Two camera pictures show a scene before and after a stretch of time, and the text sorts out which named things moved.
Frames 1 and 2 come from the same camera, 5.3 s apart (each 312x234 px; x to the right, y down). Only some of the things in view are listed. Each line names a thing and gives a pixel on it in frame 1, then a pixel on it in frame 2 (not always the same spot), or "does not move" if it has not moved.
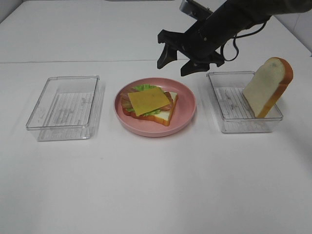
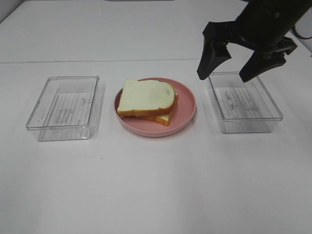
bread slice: (265, 87) -> (145, 97)
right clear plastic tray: (235, 114) does not move
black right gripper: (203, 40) -> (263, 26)
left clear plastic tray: (68, 108) does not move
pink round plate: (182, 115) does not move
